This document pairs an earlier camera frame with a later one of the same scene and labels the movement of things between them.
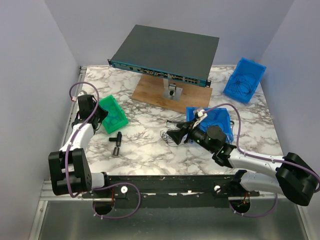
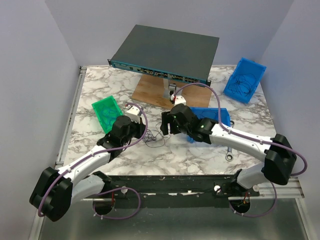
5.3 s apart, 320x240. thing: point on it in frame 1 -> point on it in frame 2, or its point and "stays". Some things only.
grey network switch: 181,56 stays
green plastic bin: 116,118 stays
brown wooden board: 149,89 stays
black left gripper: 103,114 -> 141,128
